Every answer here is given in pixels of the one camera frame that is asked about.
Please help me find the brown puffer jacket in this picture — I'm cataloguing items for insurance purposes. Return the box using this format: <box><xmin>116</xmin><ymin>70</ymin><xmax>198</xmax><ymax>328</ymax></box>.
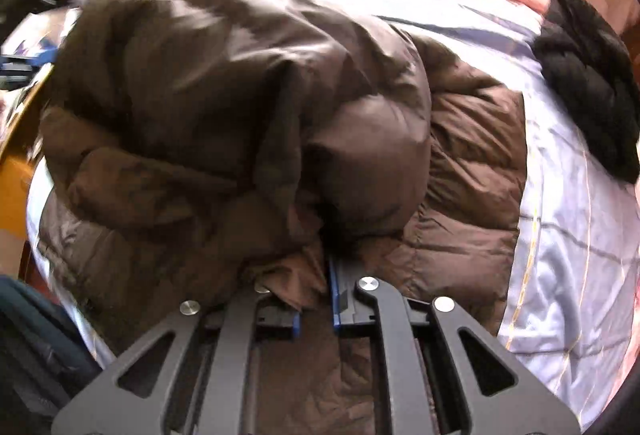
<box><xmin>40</xmin><ymin>0</ymin><xmax>527</xmax><ymax>434</ymax></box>

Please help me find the blue checked bed sheet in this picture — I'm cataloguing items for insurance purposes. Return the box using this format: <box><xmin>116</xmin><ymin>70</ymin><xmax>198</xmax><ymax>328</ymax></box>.
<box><xmin>26</xmin><ymin>0</ymin><xmax>639</xmax><ymax>427</ymax></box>

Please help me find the wooden bedside cabinet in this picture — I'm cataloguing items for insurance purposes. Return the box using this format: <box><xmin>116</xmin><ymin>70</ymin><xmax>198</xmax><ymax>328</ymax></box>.
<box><xmin>1</xmin><ymin>64</ymin><xmax>53</xmax><ymax>277</ymax></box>

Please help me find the black folded jacket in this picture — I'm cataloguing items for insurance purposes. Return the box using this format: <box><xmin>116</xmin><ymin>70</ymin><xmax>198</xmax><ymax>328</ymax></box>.
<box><xmin>532</xmin><ymin>0</ymin><xmax>639</xmax><ymax>184</ymax></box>

